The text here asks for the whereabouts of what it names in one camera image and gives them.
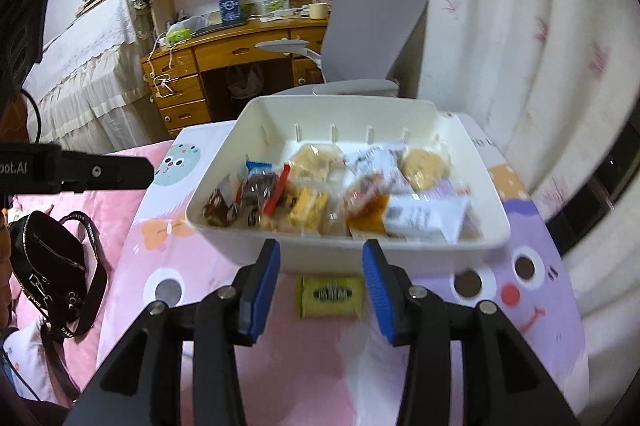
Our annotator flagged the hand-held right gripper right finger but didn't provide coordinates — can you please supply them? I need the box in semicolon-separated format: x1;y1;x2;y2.
361;240;576;426

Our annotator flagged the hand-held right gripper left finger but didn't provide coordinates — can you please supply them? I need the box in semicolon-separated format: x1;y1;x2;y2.
65;239;282;426

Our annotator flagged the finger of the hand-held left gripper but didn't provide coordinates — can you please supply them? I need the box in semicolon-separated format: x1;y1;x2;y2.
61;152;155;193

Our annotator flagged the green snack packet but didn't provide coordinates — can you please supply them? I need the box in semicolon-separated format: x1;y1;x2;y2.
297;275;364;321

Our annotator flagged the orange snack packet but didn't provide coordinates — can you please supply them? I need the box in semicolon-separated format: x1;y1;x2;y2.
346;195;392;238

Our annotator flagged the white and purple snack packet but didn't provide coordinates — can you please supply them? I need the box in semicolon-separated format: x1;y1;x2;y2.
384;181;474;243

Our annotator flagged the clear packet of yellow pastries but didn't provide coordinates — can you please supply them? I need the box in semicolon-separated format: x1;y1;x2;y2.
270;186;332;233

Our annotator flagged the dark red snack packet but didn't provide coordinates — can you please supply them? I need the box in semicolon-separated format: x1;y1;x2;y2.
237;172;281;228

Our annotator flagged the dark brown snack packet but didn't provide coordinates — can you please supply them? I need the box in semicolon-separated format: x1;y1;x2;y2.
202;186;237;228

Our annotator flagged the red strip snack packet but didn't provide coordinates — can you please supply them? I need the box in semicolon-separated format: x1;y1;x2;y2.
262;163;292;217

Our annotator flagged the small blue snack packet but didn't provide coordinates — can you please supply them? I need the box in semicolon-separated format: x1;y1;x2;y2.
245;160;274;180

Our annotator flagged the white and grey puffed packet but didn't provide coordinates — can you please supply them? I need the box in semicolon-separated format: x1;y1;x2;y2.
345;143;407;188

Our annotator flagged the clear rice cracker packet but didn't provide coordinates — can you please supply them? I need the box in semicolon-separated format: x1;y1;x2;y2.
400;146;452;193
287;143;346;183

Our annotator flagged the white plastic storage box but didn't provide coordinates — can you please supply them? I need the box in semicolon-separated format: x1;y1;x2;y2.
186;95;512;279

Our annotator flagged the black shoulder bag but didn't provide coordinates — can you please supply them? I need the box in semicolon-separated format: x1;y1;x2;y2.
9;210;109;407

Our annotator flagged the cartoon printed tablecloth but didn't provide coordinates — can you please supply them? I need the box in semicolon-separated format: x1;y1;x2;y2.
97;111;591;426

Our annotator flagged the white lace furniture cover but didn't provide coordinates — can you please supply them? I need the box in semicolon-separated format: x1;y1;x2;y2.
22;0;174;153

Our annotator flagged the trash bin with bag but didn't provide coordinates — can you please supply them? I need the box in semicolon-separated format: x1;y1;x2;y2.
225;64;265;100

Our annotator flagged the wooden desk with bookshelf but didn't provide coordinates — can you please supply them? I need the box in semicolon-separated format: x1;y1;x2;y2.
139;0;356;137

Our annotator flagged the grey office chair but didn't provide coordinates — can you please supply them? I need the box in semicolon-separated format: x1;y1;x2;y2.
255;0;431;100

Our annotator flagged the white floral curtain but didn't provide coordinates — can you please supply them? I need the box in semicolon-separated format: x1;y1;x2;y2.
352;0;640;307

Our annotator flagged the black cable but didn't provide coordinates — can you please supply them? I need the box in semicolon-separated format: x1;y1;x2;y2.
19;89;44;143

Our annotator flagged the white charger cable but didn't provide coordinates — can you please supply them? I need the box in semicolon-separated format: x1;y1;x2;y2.
149;34;177;100

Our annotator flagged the dark window frame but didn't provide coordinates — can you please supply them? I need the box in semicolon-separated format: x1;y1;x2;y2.
547;121;640;259

